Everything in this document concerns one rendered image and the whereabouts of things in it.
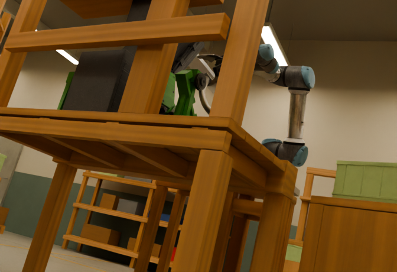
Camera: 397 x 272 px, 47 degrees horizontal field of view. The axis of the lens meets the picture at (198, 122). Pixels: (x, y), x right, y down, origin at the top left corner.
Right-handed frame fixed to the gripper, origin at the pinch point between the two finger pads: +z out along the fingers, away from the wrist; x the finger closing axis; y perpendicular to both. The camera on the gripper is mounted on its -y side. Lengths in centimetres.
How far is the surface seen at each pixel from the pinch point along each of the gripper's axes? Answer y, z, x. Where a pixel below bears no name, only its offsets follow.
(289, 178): -18, -31, -54
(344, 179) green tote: -13, -53, -61
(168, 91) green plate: 0.8, 21.7, -5.3
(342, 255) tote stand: -37, -49, -82
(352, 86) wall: 578, 29, -207
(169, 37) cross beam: -34.2, -9.3, 23.2
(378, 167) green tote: -13, -68, -57
